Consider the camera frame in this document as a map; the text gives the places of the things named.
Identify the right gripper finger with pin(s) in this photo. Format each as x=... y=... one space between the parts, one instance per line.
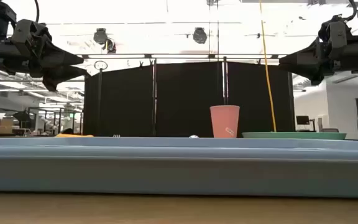
x=306 y=63
x=315 y=79

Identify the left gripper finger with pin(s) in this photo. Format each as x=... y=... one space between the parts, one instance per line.
x=62 y=76
x=61 y=56

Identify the yellow cloth napkin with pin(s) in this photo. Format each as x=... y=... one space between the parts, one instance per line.
x=73 y=135

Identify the teal plastic plate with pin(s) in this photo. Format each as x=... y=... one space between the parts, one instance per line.
x=294 y=135

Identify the pink plastic cup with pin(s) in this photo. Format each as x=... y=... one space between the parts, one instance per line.
x=224 y=121

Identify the blue plastic tray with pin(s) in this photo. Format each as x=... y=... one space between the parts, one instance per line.
x=179 y=168

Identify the computer monitor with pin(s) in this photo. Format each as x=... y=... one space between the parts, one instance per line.
x=302 y=120

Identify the black ceiling lamp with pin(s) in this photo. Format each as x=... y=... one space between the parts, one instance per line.
x=199 y=35
x=100 y=35

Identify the cardboard box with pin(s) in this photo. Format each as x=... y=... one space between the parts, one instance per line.
x=3 y=126

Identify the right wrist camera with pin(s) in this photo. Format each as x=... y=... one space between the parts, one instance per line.
x=337 y=39

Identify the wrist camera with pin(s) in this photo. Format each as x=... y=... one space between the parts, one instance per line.
x=26 y=35
x=337 y=39

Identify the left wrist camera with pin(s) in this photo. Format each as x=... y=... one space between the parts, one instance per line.
x=26 y=35

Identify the ceiling light rail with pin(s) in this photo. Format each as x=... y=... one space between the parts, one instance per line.
x=179 y=56

